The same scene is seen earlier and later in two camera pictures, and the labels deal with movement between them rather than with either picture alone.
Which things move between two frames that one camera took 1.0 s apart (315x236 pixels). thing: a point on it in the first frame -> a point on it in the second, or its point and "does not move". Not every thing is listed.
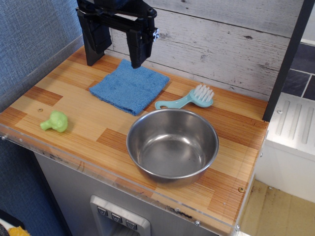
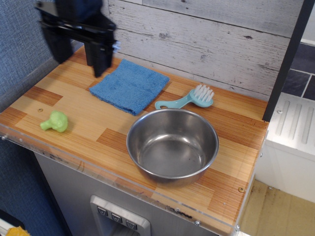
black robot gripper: [95, 16] -> [80, 19]
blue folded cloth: [130, 89] does not move
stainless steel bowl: [173, 147] does not move
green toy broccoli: [58, 121] does not move
